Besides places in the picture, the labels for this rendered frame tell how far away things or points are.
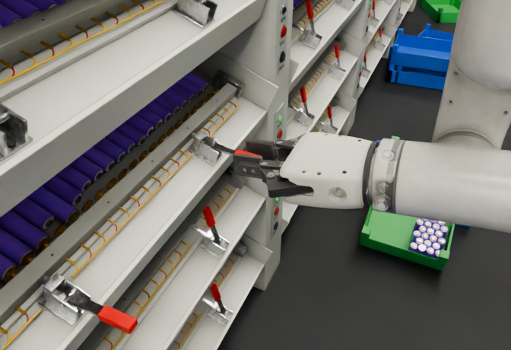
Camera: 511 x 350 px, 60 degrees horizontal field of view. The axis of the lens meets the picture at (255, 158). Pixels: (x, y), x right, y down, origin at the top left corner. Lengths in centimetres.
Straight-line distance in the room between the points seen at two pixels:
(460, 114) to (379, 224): 68
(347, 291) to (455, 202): 63
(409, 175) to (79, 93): 33
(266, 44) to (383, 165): 29
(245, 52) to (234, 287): 48
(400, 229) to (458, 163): 73
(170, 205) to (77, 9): 24
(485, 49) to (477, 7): 3
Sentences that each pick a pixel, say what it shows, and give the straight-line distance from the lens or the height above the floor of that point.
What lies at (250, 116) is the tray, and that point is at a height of 49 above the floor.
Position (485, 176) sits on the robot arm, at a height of 59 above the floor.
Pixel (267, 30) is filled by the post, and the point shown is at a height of 62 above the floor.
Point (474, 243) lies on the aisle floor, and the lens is 129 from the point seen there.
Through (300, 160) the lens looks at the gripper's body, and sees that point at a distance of 52.
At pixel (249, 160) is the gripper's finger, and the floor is 52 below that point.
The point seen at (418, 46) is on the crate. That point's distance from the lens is 210.
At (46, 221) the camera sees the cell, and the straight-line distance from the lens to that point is 51.
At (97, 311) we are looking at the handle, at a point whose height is 51.
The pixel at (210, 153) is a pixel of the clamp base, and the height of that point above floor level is 50.
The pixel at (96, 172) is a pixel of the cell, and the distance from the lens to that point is 55.
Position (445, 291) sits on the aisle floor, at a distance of 115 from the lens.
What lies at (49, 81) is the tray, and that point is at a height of 69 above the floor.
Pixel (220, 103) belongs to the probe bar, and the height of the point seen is 53.
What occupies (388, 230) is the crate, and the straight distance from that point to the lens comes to 120.
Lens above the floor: 86
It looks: 37 degrees down
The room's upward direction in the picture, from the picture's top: straight up
